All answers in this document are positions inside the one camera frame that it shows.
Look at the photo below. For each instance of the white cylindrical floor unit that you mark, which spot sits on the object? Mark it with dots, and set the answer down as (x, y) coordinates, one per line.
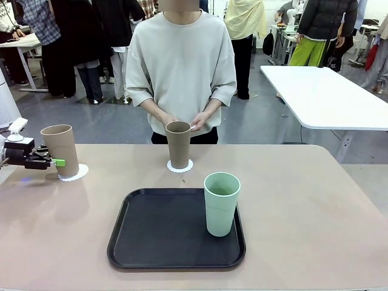
(7, 100)

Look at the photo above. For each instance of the seated background person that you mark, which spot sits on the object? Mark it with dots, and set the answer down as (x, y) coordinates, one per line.
(282, 12)

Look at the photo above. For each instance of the person in beige sweater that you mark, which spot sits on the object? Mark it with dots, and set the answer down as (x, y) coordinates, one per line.
(182, 60)

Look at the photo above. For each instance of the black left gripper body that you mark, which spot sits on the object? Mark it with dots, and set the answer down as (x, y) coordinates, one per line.
(16, 151)

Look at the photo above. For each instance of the grey background desk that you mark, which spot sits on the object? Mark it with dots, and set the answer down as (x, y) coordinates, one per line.
(283, 39)

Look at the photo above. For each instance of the person's right forearm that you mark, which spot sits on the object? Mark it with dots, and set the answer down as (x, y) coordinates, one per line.
(153, 107)

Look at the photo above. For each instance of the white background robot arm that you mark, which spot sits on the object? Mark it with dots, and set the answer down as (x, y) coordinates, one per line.
(291, 16)

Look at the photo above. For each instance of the bystander in yellow jacket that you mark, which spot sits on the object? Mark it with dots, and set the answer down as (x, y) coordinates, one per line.
(245, 18)

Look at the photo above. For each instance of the white background desk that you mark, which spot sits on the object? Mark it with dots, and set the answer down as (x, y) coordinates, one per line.
(21, 41)

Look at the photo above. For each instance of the black plastic serving tray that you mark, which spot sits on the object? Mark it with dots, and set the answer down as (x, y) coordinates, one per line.
(151, 242)

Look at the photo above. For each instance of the bystander in black jacket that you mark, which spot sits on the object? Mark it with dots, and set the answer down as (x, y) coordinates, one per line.
(121, 18)

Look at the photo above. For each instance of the bystander in long black coat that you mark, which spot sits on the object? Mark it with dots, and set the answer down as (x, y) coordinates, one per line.
(78, 30)

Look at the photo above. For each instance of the red bag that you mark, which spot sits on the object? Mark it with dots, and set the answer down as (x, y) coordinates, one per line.
(371, 57)

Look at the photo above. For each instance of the person's right hand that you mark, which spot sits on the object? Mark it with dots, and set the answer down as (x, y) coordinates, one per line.
(168, 117)

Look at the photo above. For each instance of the tall brown cup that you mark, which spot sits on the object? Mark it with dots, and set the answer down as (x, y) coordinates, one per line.
(60, 148)
(179, 145)

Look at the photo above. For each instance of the tall mint green cup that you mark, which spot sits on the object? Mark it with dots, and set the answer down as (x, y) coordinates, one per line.
(221, 209)

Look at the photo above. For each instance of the bystander in grey trousers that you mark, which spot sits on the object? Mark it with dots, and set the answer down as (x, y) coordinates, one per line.
(379, 69)

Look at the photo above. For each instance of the black backpack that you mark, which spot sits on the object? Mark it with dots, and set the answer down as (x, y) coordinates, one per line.
(268, 42)

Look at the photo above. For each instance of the bystander in plaid shirt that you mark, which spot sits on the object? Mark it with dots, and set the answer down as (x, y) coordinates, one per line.
(39, 21)

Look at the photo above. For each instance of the bystander in patterned sweater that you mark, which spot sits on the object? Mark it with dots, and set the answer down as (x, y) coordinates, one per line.
(6, 18)

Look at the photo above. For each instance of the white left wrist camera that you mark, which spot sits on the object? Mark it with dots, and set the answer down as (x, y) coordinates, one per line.
(16, 125)

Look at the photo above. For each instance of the thin black pole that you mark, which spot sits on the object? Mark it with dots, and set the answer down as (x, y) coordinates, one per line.
(324, 51)

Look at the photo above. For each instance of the white table top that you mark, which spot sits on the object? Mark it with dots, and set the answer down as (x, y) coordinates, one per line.
(318, 97)

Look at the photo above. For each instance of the person's left forearm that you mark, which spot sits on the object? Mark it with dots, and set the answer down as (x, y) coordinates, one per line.
(213, 106)

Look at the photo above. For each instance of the person's left hand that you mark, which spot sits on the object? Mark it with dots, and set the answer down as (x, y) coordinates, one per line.
(200, 122)

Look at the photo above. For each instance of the bystander in lime green trousers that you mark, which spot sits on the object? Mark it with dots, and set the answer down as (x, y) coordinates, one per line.
(324, 18)

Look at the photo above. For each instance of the white table leg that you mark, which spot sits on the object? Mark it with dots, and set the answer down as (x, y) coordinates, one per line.
(344, 142)

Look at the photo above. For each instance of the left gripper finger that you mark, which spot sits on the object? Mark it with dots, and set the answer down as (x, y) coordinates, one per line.
(39, 162)
(44, 151)

